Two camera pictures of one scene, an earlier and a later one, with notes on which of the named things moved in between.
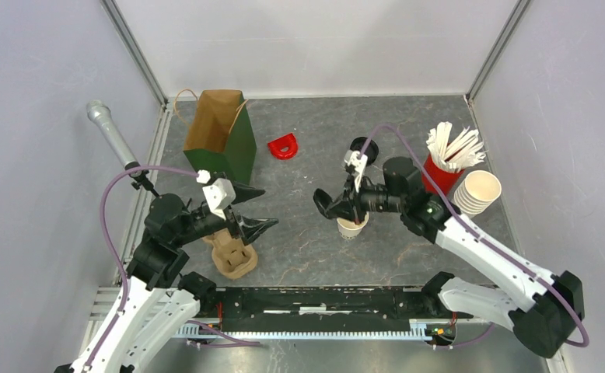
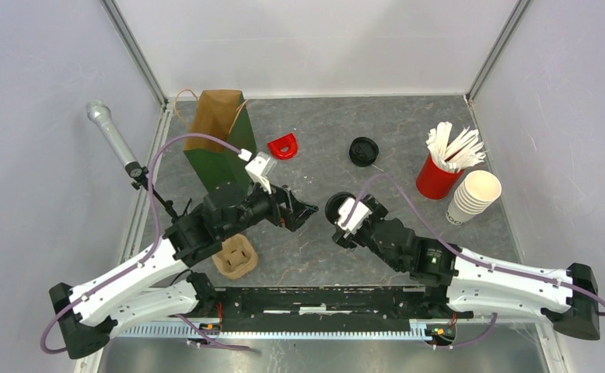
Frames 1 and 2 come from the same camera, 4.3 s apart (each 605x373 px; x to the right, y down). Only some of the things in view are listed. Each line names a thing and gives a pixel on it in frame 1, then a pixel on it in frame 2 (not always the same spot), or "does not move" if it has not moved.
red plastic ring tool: x=288 y=141 does not move
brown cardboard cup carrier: x=231 y=258 does not move
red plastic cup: x=445 y=179 does not move
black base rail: x=326 y=308 does not move
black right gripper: x=343 y=207 -> x=347 y=239
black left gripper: x=250 y=228 -> x=291 y=216
